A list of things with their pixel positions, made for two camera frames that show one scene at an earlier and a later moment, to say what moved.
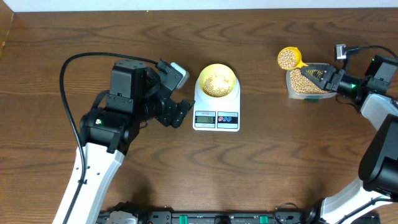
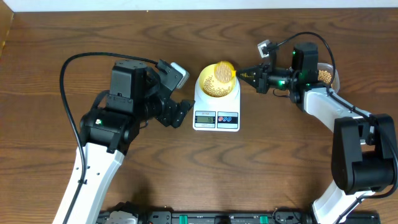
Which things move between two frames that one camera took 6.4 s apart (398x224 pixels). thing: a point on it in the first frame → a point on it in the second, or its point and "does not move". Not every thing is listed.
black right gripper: x=330 y=78 → x=261 y=74
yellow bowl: x=217 y=80 does not move
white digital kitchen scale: x=217 y=114 does not move
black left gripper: x=171 y=111 does not move
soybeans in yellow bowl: x=216 y=85 does not move
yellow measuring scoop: x=290 y=58 → x=224 y=71
